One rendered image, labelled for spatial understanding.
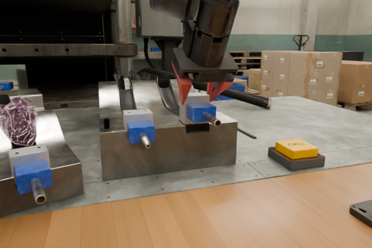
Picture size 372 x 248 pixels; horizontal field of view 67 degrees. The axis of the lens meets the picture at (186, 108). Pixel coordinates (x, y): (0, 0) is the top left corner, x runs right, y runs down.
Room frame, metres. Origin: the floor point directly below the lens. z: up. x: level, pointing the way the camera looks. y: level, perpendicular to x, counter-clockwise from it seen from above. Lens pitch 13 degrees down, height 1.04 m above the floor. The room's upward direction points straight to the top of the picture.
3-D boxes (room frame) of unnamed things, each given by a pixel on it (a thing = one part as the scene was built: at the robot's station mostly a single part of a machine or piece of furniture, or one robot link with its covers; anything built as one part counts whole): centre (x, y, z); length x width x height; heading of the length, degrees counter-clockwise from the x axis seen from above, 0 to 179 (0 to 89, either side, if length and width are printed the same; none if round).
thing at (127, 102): (0.72, 0.10, 0.92); 0.35 x 0.16 x 0.09; 17
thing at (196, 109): (0.49, -0.03, 0.92); 0.13 x 0.05 x 0.05; 17
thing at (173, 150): (0.74, 0.09, 0.87); 0.50 x 0.26 x 0.14; 17
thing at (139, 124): (0.46, 0.08, 0.89); 0.13 x 0.05 x 0.05; 17
